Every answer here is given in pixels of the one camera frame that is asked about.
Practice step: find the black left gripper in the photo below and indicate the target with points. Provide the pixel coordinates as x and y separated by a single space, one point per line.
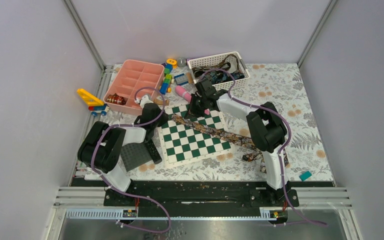
164 119

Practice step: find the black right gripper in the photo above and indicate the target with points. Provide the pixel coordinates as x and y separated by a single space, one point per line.
192 113

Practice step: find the white perforated plastic basket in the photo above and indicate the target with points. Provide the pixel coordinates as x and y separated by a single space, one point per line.
225 62

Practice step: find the pink divided organizer tray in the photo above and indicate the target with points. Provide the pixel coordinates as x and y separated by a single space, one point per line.
134 80

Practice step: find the brown floral patterned tie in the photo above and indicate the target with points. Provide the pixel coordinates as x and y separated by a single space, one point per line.
236 139

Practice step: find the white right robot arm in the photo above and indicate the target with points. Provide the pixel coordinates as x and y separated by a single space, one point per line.
267 128

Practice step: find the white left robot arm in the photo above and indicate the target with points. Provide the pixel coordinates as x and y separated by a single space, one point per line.
102 146

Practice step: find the wooden arch block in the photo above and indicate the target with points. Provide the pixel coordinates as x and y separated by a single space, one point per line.
161 101

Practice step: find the wooden rectangular block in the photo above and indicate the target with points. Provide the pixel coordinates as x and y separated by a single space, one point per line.
189 78

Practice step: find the blue patterned tie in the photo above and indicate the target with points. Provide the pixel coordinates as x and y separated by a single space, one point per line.
218 77

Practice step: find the colourful lego block vehicle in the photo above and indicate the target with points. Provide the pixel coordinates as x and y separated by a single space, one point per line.
165 86

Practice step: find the blue grey lego brick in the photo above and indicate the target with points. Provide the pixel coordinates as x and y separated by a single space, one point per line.
181 79

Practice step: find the rolled red patterned tie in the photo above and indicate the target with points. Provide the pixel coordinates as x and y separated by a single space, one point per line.
116 99

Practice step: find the black microphone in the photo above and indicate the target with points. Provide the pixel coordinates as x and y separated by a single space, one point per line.
153 152

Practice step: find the purple glitter microphone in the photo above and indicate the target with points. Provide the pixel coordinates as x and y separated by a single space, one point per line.
181 62

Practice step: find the green white chessboard mat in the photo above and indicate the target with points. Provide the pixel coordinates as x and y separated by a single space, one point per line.
183 145

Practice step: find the grey lego baseplate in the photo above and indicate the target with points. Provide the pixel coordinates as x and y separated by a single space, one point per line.
134 155

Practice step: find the yellow toy crane car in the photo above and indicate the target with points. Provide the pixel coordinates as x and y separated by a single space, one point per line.
96 106

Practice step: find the small teal block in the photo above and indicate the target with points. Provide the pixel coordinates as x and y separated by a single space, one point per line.
305 176

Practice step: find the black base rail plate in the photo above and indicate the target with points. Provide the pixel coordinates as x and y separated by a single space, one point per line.
198 198

